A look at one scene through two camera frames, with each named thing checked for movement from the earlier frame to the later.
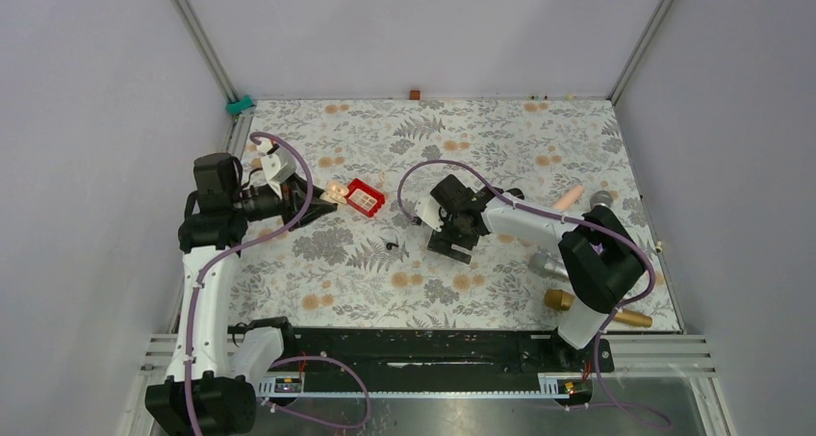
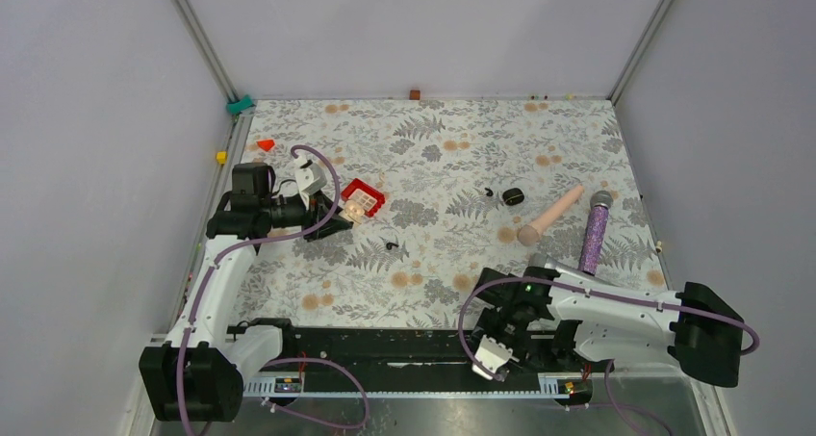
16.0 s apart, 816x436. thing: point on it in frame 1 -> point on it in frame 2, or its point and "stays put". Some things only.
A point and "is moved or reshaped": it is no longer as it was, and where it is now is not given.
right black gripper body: (450, 224) -> (504, 327)
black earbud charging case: (516, 192) stays put
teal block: (235, 108) stays put
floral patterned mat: (365, 264) stays put
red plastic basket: (364, 198) stays put
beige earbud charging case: (337, 191) is moved or reshaped
